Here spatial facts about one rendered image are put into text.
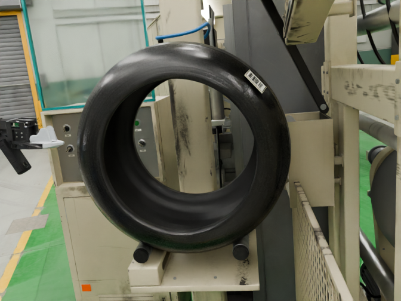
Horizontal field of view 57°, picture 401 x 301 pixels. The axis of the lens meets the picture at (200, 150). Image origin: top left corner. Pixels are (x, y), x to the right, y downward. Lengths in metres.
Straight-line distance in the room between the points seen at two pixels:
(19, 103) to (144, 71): 9.39
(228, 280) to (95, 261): 1.04
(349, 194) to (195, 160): 0.54
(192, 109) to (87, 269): 1.10
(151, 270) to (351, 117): 0.78
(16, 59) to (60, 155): 8.42
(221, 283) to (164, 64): 0.62
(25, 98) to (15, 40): 1.37
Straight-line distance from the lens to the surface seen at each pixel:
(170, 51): 0.94
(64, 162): 1.95
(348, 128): 1.30
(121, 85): 0.95
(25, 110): 10.27
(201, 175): 1.36
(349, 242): 1.43
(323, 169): 1.30
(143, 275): 1.12
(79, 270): 2.09
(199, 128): 1.32
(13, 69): 10.26
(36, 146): 1.17
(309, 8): 1.01
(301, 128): 1.25
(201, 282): 1.13
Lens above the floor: 1.40
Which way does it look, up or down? 13 degrees down
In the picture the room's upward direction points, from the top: 6 degrees counter-clockwise
